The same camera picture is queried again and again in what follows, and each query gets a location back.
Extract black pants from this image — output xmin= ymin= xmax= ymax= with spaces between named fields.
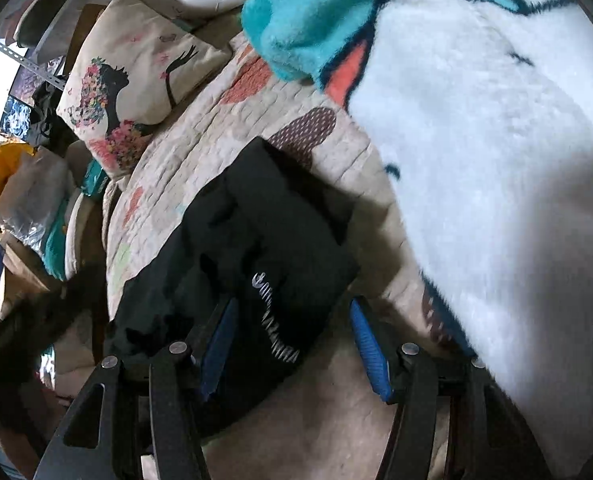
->
xmin=106 ymin=138 xmax=358 ymax=438

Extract heart pattern quilt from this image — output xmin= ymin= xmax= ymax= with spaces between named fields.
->
xmin=106 ymin=37 xmax=429 ymax=479

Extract grey padded cushion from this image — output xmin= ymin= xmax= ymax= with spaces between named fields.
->
xmin=64 ymin=188 xmax=106 ymax=280

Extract brown paper bag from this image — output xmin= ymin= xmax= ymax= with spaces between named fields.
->
xmin=0 ymin=232 xmax=61 ymax=320

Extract teal box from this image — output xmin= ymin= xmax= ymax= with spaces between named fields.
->
xmin=80 ymin=159 xmax=110 ymax=200

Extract printed lady cushion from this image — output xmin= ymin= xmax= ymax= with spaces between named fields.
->
xmin=57 ymin=0 xmax=229 ymax=179

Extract white teal fleece blanket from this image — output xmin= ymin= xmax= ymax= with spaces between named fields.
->
xmin=242 ymin=0 xmax=593 ymax=479

